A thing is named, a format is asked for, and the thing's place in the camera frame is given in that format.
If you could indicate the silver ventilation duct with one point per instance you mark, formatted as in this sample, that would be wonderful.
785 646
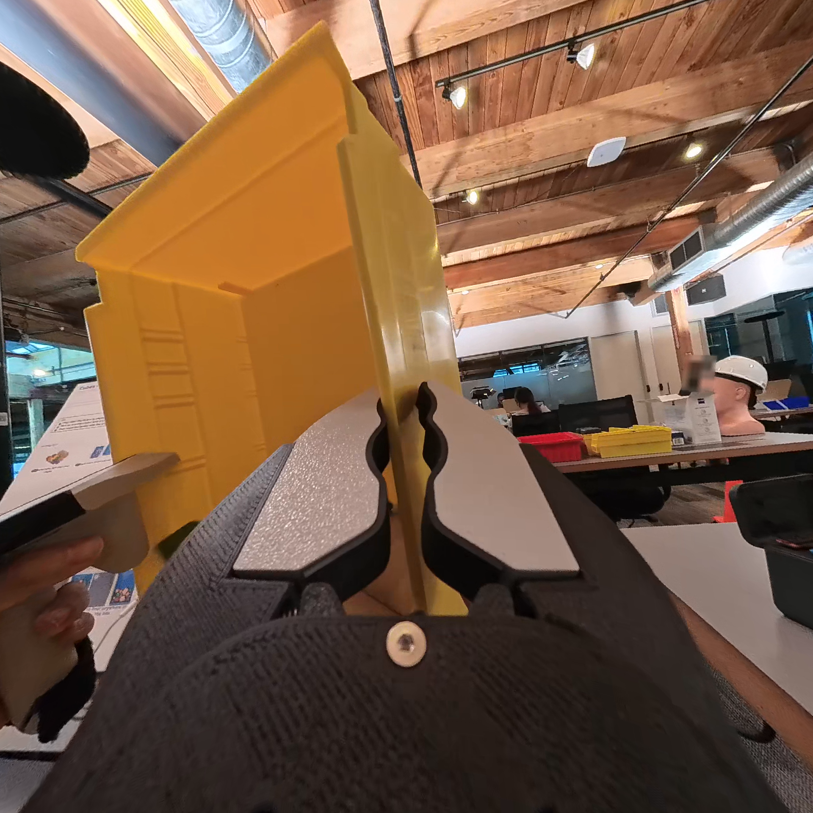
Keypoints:
775 197
222 38

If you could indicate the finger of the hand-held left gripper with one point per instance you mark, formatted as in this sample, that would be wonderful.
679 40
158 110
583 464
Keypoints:
120 473

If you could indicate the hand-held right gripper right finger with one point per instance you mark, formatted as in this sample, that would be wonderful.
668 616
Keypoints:
495 502

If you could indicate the black lighting track rail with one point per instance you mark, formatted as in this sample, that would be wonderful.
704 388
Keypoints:
508 61

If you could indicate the red plastic bin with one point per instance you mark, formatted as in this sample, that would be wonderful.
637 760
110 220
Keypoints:
552 448

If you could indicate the yellow plastic bin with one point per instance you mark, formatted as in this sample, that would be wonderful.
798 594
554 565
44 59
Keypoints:
629 444

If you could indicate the black diagonal rod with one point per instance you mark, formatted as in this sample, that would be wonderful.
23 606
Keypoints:
756 119

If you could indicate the grey air vent unit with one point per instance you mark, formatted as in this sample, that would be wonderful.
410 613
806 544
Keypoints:
689 251

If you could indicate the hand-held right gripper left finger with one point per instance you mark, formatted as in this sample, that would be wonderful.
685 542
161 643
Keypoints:
317 495

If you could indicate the black office chair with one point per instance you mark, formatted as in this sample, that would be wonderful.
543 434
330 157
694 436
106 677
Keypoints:
597 416

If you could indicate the black rough rounded object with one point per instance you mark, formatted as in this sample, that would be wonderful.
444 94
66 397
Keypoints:
38 127

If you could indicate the white hard hat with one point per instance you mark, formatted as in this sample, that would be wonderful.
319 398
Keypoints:
743 369

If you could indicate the person's left hand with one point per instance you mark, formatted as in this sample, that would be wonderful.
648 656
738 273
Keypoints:
38 571

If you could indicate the black wall speaker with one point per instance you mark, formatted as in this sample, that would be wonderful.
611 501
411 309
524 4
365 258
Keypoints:
706 289

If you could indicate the blue plastic bins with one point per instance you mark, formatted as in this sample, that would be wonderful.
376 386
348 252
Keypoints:
787 404

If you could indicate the wooden office desk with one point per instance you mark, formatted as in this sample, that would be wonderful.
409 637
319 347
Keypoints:
730 451

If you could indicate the orange traffic cone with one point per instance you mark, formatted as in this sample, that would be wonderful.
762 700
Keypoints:
729 505

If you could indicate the yellow plastic box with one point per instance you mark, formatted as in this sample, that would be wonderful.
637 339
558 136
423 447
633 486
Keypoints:
286 209

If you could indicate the black ceiling pipe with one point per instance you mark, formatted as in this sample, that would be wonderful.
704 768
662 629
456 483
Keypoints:
394 82

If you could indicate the white ceiling access point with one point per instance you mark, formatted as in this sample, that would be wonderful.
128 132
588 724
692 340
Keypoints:
606 151

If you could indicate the mannequin head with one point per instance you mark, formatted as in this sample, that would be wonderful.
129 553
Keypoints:
737 406

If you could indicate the ceiling track spotlight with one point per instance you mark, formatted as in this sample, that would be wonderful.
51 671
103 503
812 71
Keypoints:
471 195
581 56
456 95
693 150

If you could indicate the white cardboard carton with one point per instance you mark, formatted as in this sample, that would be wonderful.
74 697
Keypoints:
698 419

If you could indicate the black storage case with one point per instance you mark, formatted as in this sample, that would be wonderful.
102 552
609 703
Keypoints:
787 571

